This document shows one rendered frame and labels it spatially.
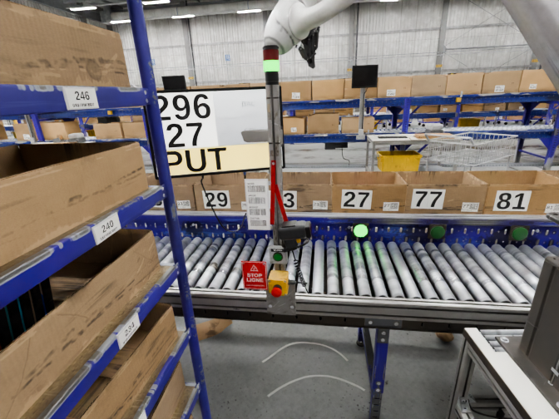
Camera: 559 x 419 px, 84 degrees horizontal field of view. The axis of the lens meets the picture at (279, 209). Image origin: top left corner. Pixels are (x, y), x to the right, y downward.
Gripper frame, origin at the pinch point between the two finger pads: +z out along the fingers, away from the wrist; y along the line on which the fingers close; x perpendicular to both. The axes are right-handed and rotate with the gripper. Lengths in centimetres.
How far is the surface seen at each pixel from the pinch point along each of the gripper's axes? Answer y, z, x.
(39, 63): -72, -85, -25
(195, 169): -69, -15, -5
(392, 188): -7, 51, -56
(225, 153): -57, -14, -9
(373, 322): -68, 26, -87
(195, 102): -51, -27, 5
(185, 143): -64, -21, 1
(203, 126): -55, -22, 0
